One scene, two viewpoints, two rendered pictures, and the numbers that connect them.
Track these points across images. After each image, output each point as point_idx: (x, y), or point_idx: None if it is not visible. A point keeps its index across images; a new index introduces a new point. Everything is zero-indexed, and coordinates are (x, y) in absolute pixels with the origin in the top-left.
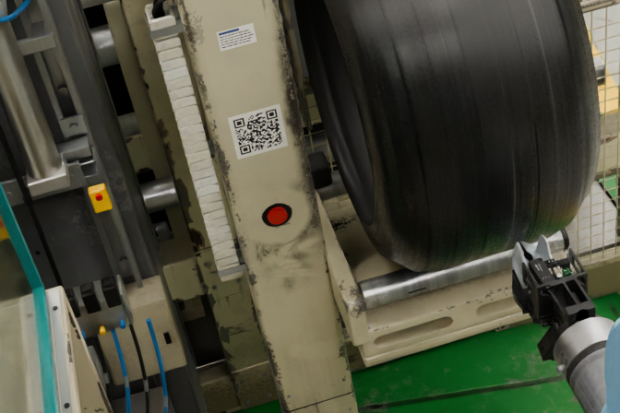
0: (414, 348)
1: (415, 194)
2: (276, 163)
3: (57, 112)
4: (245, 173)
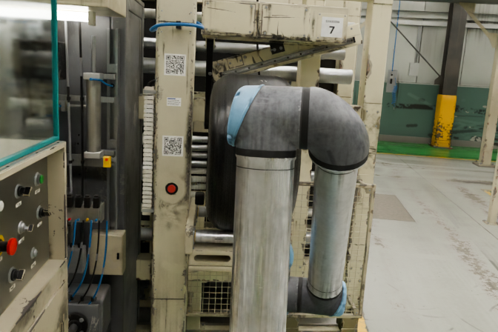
0: (211, 268)
1: (218, 164)
2: (176, 163)
3: (107, 135)
4: (163, 163)
